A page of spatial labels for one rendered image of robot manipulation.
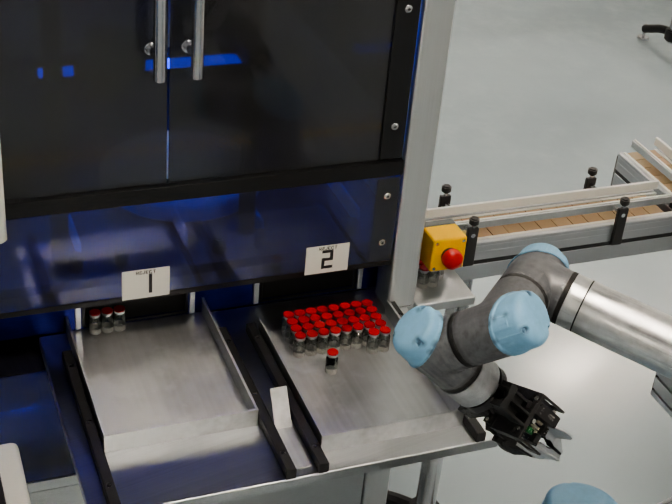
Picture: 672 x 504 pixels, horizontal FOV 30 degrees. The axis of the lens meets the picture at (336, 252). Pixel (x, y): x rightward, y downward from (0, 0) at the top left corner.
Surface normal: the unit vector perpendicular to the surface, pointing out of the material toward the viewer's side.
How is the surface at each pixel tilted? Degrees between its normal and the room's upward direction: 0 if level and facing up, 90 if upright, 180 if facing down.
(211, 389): 0
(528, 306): 52
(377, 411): 0
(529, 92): 0
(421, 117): 90
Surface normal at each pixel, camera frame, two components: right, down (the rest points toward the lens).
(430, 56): 0.35, 0.52
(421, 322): -0.65, -0.55
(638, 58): 0.08, -0.84
